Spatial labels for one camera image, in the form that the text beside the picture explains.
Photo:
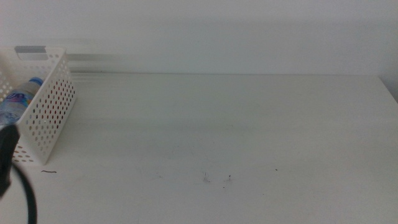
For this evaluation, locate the clear water bottle blue cap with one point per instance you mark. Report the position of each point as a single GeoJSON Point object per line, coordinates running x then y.
{"type": "Point", "coordinates": [17, 102]}

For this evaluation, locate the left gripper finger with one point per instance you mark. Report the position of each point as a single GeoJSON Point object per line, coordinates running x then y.
{"type": "Point", "coordinates": [8, 149]}

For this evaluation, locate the grey wall rail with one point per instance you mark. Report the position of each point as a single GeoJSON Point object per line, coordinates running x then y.
{"type": "Point", "coordinates": [93, 57]}

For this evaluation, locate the white perforated plastic basket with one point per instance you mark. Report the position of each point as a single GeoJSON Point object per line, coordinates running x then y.
{"type": "Point", "coordinates": [59, 77]}

